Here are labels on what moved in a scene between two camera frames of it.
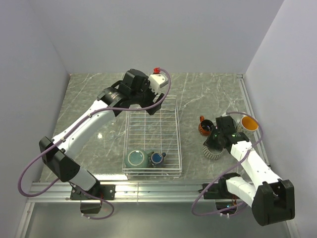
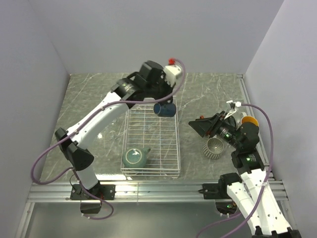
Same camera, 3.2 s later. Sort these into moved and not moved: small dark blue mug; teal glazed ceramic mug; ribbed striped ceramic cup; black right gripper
Moved: small dark blue mug; black right gripper; teal glazed ceramic mug
Not moved: ribbed striped ceramic cup
